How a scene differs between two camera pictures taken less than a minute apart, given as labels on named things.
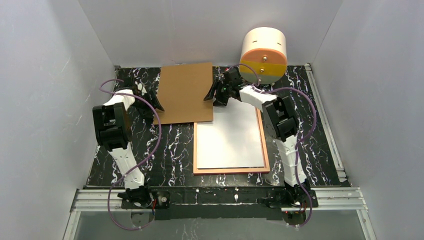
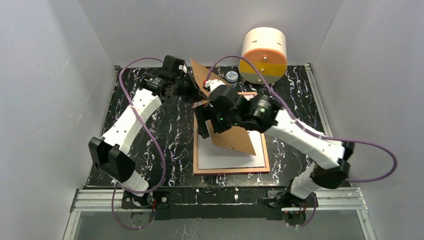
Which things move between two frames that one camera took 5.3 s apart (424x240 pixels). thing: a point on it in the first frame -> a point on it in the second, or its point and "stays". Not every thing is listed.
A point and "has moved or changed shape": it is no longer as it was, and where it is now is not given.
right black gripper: (219, 91) -> (205, 117)
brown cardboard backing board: (182, 90) has moved or changed shape
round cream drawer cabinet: (264, 49) stays
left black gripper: (145, 98) -> (191, 87)
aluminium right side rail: (339, 168) stays
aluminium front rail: (351, 199) stays
